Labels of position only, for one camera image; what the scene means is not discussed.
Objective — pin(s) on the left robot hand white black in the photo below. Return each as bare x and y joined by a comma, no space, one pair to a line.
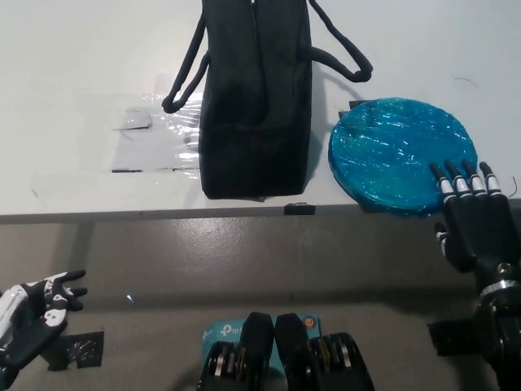
24,338

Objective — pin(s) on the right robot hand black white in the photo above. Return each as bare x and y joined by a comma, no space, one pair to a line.
476,228

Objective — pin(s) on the blue plate stack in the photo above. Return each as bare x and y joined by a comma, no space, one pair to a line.
390,155

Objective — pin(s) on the black fabric tote bag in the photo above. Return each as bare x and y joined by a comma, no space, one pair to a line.
256,122

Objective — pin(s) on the small black tape strip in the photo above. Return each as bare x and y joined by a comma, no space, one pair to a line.
300,209

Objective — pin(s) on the teal tp-link box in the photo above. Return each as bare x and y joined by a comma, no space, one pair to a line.
220,332

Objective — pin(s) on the clear glossy tape patch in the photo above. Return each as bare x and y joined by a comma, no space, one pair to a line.
163,142

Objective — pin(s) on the grey tape square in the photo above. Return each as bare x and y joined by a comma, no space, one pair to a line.
134,120

